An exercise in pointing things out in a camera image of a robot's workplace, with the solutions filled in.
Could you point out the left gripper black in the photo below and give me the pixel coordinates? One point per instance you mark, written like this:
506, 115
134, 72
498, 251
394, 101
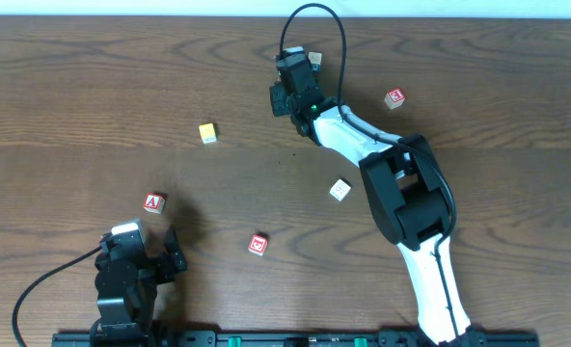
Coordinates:
171, 260

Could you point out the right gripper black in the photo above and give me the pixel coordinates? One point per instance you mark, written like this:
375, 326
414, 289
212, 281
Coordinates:
280, 99

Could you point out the red letter A block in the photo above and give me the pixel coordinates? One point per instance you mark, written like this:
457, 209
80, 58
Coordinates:
154, 203

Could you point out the red block turning blue 2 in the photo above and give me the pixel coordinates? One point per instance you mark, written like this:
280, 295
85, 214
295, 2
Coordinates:
394, 98

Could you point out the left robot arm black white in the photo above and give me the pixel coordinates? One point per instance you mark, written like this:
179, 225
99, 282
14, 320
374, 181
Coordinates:
126, 283

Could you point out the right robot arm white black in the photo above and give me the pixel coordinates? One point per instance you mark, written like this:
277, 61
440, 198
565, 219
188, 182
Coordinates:
409, 199

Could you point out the blue and white block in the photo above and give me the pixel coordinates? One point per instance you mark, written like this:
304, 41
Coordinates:
315, 60

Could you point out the red block near front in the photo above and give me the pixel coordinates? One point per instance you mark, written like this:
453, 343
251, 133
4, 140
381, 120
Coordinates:
258, 244

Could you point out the yellow wooden block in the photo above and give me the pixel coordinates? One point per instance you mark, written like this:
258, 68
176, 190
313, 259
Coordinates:
208, 133

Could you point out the plain white wooden block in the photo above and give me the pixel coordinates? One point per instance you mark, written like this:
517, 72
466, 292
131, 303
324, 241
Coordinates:
340, 189

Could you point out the black mounting rail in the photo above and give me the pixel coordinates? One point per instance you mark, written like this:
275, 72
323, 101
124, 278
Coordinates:
387, 338

